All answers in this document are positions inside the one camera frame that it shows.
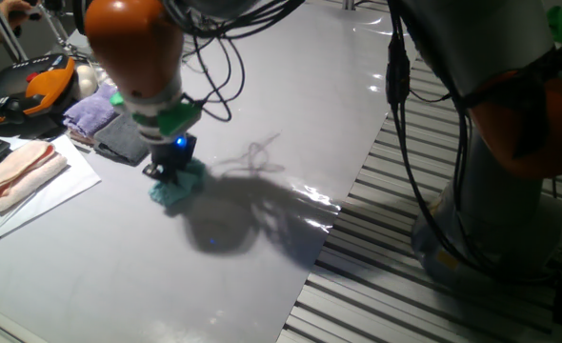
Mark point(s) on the pink folded cloth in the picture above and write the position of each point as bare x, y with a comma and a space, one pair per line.
28, 186
14, 162

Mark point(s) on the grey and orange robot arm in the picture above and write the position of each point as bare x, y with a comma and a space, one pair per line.
133, 47

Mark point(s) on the purple folded cloth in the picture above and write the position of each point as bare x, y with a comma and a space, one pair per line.
88, 114

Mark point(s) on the green printed wrist mount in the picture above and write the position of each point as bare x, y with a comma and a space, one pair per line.
178, 119

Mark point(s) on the silver tripod leg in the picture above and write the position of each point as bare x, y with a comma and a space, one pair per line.
54, 28
5, 31

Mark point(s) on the grey folded cloth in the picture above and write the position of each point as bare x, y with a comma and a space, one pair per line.
121, 140

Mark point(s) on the white egg-shaped object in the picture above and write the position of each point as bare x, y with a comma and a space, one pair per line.
86, 81

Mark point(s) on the black and orange teach pendant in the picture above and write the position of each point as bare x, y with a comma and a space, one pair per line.
24, 90

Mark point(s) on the glossy white table sheet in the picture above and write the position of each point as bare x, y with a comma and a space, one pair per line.
190, 267

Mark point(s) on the bystander hand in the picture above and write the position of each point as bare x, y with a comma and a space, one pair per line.
16, 10

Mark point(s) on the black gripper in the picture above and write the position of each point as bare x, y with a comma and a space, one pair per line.
172, 155

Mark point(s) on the white printed paper sheet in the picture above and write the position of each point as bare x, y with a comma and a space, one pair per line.
66, 181

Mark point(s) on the teal microfibre cloth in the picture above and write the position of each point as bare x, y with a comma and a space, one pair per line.
178, 190

